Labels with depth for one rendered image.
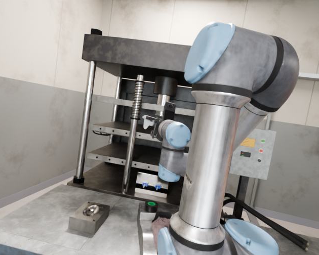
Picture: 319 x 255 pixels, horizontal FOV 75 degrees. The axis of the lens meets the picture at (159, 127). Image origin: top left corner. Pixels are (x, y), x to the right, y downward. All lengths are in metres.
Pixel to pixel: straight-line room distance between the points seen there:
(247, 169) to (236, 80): 1.51
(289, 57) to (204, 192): 0.29
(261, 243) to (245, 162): 1.35
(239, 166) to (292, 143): 2.20
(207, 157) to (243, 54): 0.19
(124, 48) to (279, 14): 2.99
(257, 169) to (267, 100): 1.41
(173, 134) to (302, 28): 3.72
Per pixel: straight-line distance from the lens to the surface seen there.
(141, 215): 1.28
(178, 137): 0.63
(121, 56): 1.71
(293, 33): 4.13
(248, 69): 0.40
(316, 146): 4.08
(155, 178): 1.76
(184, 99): 2.42
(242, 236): 0.52
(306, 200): 4.22
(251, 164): 1.86
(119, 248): 1.19
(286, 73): 0.45
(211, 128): 0.39
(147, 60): 1.65
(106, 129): 1.81
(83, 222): 1.27
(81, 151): 1.85
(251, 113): 0.53
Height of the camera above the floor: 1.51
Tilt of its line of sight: 5 degrees down
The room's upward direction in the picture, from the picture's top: 9 degrees clockwise
